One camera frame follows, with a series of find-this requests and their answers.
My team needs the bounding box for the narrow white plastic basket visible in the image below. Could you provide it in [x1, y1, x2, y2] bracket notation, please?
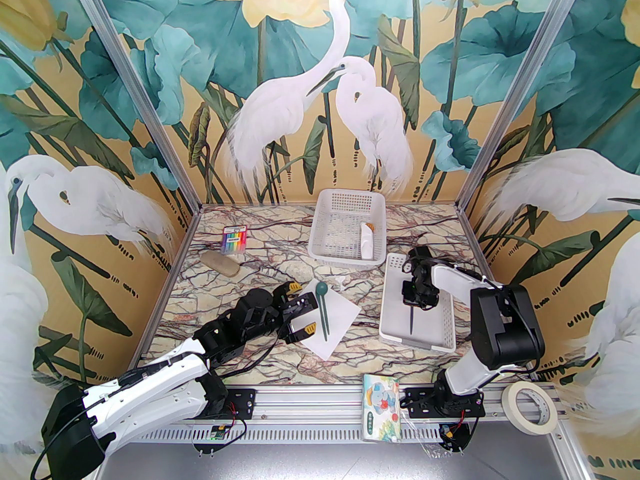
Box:
[379, 253, 457, 353]

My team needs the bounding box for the rolled white napkin bundle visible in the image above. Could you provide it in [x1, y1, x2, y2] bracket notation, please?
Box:
[359, 221, 375, 261]

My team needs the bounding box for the aluminium front rail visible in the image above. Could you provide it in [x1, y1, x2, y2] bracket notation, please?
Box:
[220, 385, 568, 421]

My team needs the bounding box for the large white plastic basket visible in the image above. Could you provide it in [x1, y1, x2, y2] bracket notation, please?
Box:
[308, 189, 387, 267]

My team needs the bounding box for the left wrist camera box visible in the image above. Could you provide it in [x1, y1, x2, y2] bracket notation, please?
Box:
[242, 290, 274, 313]

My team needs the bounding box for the tan glasses case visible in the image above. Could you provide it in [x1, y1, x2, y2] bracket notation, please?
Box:
[200, 250, 240, 277]

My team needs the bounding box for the roll of masking tape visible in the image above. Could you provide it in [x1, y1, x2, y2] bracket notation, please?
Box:
[501, 381, 557, 437]

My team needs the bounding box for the pack of coloured markers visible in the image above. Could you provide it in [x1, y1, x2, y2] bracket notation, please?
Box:
[220, 224, 250, 257]

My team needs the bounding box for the cartoon print tissue pack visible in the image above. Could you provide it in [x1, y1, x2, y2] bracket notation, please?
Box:
[361, 374, 403, 443]

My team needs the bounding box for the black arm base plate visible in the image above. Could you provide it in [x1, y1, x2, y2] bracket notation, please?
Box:
[220, 388, 257, 422]
[402, 387, 486, 419]

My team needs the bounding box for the aluminium frame post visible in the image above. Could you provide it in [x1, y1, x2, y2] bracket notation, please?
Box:
[454, 0, 588, 210]
[64, 0, 207, 208]

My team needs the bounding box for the green plastic spoon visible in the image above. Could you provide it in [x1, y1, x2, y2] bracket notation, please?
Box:
[315, 281, 330, 341]

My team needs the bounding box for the perforated metal panel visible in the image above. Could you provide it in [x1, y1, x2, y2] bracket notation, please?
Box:
[107, 427, 443, 445]

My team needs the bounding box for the white paper napkin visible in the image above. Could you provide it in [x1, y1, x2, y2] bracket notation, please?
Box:
[297, 280, 362, 362]

